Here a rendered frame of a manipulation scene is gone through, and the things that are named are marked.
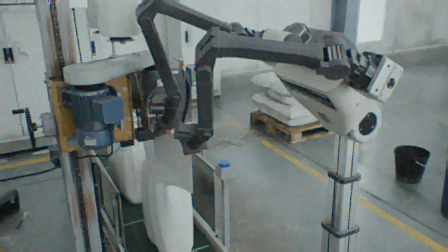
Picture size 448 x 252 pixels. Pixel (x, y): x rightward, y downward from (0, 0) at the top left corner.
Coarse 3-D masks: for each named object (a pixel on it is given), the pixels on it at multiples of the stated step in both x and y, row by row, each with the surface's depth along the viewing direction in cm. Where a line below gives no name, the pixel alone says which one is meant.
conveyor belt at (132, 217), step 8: (96, 152) 357; (104, 152) 357; (104, 160) 342; (120, 200) 283; (128, 208) 273; (136, 208) 273; (128, 216) 264; (136, 216) 264; (128, 224) 256; (136, 224) 256; (128, 232) 248; (136, 232) 248; (144, 232) 248; (128, 240) 241; (136, 240) 241; (144, 240) 241; (200, 240) 240; (128, 248) 234; (136, 248) 234; (144, 248) 234; (152, 248) 234; (192, 248) 233; (200, 248) 233; (208, 248) 233
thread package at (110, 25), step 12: (96, 0) 169; (108, 0) 165; (120, 0) 165; (132, 0) 168; (108, 12) 166; (120, 12) 167; (132, 12) 169; (108, 24) 168; (120, 24) 168; (132, 24) 170; (108, 36) 170; (120, 36) 170
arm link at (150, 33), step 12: (144, 24) 160; (144, 36) 166; (156, 36) 167; (156, 48) 170; (156, 60) 174; (168, 60) 177; (168, 72) 179; (168, 84) 182; (168, 96) 185; (180, 96) 186
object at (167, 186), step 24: (168, 144) 205; (144, 168) 228; (168, 168) 211; (144, 192) 231; (168, 192) 207; (192, 192) 186; (144, 216) 240; (168, 216) 211; (192, 216) 219; (168, 240) 215; (192, 240) 225
